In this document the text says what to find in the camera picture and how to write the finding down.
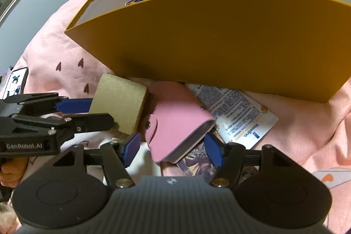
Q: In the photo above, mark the smartphone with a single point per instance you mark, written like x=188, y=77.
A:
x=15, y=83

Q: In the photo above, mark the dark purple card box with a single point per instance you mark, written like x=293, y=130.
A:
x=196, y=158

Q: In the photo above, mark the person's left hand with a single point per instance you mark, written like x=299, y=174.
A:
x=11, y=172

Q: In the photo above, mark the beige fluffy rug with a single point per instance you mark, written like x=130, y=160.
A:
x=5, y=220

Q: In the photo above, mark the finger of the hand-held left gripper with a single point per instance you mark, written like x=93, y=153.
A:
x=74, y=105
x=93, y=121

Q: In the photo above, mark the pink printed blanket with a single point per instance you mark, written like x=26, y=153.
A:
x=54, y=39

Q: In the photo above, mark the pink card holder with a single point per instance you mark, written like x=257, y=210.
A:
x=175, y=124

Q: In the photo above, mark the white printed sachet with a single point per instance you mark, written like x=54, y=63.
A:
x=241, y=116

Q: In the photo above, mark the yellow cardboard box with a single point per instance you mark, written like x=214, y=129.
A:
x=219, y=44

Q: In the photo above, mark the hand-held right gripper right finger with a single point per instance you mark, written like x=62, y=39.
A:
x=215, y=150

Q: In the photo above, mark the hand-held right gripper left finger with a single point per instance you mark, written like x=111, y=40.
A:
x=131, y=149

